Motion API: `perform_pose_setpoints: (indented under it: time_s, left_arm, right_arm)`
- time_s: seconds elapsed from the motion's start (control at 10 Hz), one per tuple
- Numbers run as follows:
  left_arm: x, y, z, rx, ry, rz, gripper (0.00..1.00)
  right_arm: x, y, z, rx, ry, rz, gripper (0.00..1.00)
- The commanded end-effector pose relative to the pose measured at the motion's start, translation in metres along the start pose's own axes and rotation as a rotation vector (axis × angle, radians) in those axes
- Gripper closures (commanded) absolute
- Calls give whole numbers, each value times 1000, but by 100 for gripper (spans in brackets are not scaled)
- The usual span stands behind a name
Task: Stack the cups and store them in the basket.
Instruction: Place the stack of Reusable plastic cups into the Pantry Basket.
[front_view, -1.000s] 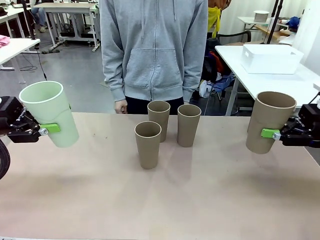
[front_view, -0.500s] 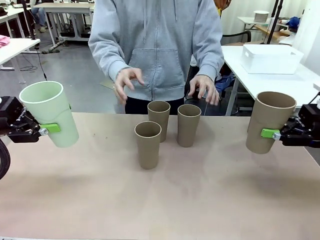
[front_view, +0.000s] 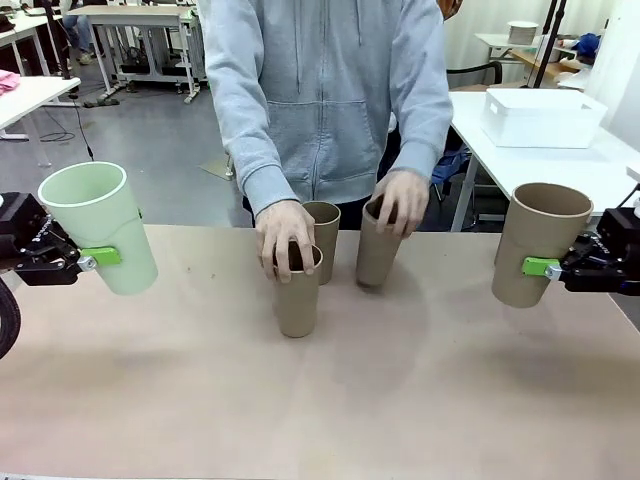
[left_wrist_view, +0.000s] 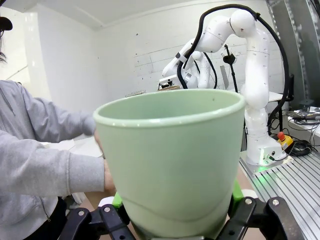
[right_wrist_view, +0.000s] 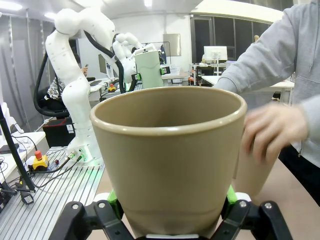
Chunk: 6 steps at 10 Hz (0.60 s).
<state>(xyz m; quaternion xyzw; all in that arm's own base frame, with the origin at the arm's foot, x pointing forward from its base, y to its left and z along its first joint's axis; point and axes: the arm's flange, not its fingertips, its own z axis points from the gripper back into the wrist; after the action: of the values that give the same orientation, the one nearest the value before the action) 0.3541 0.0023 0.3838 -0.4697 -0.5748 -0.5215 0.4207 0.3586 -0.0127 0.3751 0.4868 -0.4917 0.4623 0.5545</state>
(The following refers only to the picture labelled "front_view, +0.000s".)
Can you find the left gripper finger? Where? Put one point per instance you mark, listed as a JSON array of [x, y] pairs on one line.
[[57, 231], [100, 256]]

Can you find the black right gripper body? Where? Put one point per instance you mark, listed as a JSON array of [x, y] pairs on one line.
[[622, 235]]

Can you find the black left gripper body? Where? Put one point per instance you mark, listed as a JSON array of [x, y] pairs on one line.
[[22, 215]]

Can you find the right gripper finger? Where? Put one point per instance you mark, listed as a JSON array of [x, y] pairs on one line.
[[585, 244], [540, 265]]

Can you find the brown plastic cup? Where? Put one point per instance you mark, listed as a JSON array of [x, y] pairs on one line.
[[375, 260], [297, 310], [327, 235], [530, 235]]

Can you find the light green plastic cup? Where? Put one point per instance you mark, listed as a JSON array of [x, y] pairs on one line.
[[115, 220]]

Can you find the white plastic basket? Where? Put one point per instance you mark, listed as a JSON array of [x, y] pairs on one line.
[[545, 125]]

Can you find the person right forearm grey sleeve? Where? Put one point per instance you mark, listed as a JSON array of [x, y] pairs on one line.
[[255, 160]]

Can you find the person left forearm grey sleeve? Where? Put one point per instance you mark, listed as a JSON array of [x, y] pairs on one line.
[[425, 135]]

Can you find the person left hand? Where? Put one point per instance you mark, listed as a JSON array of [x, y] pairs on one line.
[[407, 200]]

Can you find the person right hand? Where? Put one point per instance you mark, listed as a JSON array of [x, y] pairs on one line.
[[285, 230]]

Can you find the blue bag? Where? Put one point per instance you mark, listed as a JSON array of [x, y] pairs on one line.
[[452, 167]]

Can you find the pink cloth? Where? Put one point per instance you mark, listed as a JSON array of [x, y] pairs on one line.
[[7, 82]]

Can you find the black stand pole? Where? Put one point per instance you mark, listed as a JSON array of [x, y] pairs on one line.
[[55, 35]]

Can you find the seated person in jeans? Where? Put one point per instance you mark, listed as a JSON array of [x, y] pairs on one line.
[[82, 40]]

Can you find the light wooden desk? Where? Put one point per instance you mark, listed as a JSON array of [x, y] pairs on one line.
[[530, 57]]

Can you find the blue cap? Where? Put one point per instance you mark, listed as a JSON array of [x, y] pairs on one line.
[[587, 42]]

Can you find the black chair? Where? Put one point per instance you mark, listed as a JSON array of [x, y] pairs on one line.
[[482, 70]]

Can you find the black tripod stand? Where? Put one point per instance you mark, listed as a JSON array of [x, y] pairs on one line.
[[550, 45]]

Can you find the grey round box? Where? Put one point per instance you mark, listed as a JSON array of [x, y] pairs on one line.
[[522, 32]]

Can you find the white background table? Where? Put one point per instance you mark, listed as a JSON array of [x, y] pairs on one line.
[[495, 39]]

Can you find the person torso grey hoodie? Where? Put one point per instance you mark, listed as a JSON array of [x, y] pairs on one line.
[[325, 75]]

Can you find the white frame desk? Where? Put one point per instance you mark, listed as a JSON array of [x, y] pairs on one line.
[[125, 12]]

